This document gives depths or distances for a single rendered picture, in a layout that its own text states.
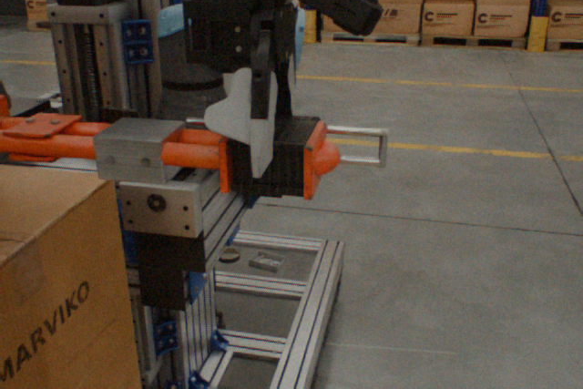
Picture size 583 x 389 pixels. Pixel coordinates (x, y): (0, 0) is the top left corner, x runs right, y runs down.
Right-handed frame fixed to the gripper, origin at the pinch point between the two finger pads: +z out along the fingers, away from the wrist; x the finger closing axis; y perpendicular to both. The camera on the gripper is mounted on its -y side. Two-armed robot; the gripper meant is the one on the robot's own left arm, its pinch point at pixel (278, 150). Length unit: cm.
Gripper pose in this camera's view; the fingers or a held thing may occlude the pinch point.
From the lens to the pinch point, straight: 56.5
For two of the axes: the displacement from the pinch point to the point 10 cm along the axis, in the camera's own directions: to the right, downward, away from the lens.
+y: -9.8, -0.8, 2.0
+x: -2.2, 3.6, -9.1
